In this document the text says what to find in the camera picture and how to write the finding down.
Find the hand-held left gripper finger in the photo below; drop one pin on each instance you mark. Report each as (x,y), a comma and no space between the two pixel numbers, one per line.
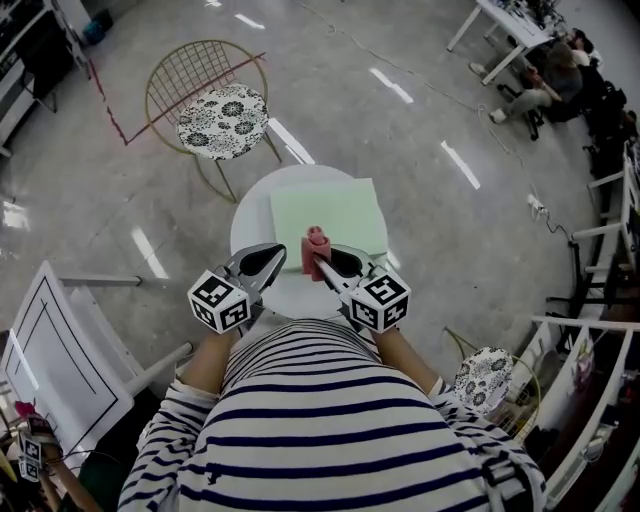
(239,257)
(270,275)

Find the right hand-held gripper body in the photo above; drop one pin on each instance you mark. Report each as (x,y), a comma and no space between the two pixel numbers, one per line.
(380,302)

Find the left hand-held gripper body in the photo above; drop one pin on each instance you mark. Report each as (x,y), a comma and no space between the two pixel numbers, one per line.
(220,302)

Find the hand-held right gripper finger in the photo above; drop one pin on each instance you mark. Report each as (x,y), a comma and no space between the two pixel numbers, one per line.
(331,276)
(365,262)

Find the pink cloth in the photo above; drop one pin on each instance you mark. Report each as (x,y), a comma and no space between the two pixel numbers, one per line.
(316,242)

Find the person's left forearm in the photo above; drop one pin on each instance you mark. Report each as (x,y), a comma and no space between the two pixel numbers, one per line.
(210,362)

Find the person's right forearm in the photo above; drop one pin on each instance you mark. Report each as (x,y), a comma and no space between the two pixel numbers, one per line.
(405,360)

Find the round white side table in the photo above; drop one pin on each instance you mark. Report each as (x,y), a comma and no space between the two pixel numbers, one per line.
(250,220)

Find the person's striped shirt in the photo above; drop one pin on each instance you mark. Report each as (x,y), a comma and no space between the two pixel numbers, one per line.
(330,440)

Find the white table with black lines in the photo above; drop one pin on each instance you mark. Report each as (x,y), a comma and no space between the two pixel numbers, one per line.
(65,360)

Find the white power strip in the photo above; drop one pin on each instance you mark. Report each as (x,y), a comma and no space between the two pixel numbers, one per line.
(536,205)

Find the black office chair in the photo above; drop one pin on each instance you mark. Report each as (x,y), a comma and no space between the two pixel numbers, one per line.
(532,120)

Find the white equipment bench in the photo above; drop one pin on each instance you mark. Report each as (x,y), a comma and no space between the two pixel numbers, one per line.
(20,65)

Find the white frame shelf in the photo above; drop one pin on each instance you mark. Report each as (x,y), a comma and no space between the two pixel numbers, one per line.
(595,390)

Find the white frame desk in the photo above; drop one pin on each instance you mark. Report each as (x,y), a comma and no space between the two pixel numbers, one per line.
(625,220)

